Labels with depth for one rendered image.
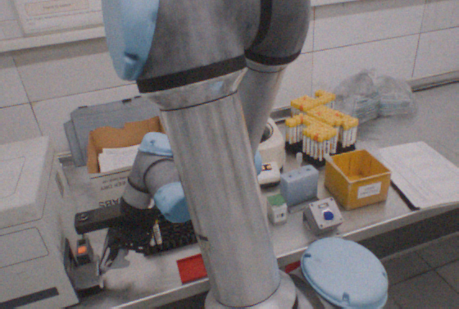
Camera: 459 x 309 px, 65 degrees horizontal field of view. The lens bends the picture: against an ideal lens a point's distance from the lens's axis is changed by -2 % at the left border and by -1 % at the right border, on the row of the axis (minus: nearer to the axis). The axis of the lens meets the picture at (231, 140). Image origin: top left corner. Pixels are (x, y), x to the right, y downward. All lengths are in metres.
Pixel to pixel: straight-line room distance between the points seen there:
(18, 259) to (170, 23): 0.63
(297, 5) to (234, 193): 0.21
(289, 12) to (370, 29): 1.25
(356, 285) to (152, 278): 0.54
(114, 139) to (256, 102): 0.87
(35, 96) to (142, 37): 1.04
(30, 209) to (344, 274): 0.55
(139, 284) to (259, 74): 0.61
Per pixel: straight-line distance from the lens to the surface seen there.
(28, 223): 0.79
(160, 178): 0.67
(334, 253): 0.55
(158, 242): 0.96
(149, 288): 0.91
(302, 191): 1.04
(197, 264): 0.93
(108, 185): 1.09
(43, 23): 1.27
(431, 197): 1.16
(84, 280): 0.93
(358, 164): 1.18
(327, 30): 1.52
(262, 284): 0.44
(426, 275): 2.18
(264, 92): 0.51
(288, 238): 0.98
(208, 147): 0.36
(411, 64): 1.84
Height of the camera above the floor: 1.57
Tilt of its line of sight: 30 degrees down
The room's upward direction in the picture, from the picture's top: 5 degrees counter-clockwise
